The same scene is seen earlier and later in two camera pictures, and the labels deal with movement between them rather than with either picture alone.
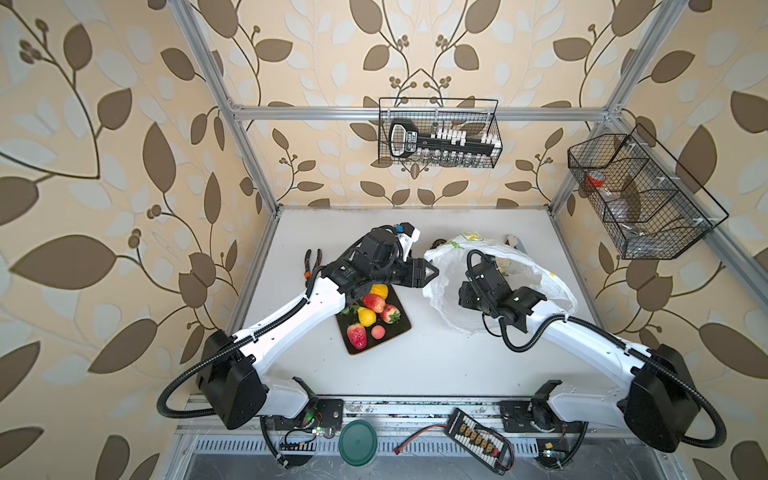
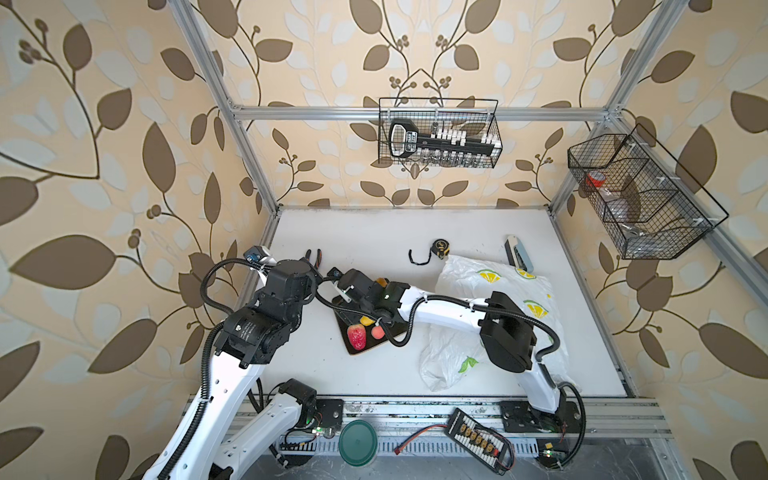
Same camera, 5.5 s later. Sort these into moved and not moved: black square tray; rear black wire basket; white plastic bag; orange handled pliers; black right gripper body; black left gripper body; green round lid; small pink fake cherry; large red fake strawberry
Moved: black left gripper body; white plastic bag; black right gripper body
Not moved: large red fake strawberry; green round lid; black square tray; rear black wire basket; orange handled pliers; small pink fake cherry
